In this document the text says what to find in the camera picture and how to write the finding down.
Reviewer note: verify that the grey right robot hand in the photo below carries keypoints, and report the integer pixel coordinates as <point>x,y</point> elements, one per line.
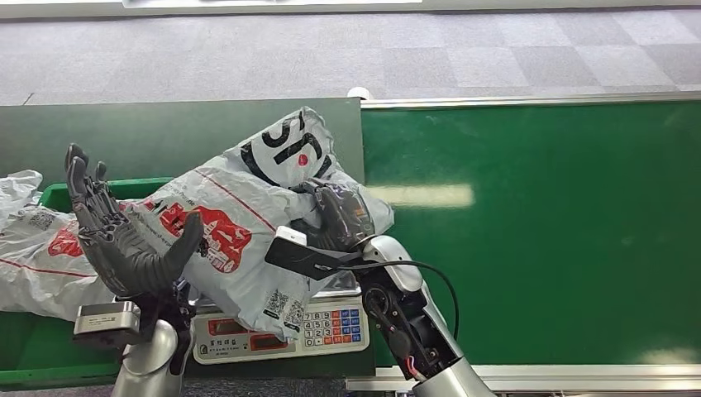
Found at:
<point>339,216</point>

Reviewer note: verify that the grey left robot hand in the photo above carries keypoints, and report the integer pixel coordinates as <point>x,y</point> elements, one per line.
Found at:
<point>123,257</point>

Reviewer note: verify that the electronic weighing scale, steel tray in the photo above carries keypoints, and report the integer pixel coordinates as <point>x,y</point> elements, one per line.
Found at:
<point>328,329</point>

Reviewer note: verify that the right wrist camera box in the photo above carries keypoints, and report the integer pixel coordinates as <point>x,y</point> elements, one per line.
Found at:
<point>306,257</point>

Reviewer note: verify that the green plastic delivery bin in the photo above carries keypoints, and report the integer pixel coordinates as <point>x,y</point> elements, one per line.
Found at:
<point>44,350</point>

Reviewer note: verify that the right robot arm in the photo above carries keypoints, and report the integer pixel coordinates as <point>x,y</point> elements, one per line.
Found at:
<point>416,323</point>

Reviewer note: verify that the green conveyor belt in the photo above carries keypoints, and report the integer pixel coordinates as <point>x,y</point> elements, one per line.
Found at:
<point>547,230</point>

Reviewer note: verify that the grey plastic mailer package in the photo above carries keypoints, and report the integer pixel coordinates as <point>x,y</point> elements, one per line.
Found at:
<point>235,213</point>

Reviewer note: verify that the white conveyor roller end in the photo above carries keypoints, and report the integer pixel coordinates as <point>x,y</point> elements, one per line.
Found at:
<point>360,92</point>

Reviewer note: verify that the white plastic mailer package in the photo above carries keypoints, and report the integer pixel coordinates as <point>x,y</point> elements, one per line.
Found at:
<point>38,257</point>

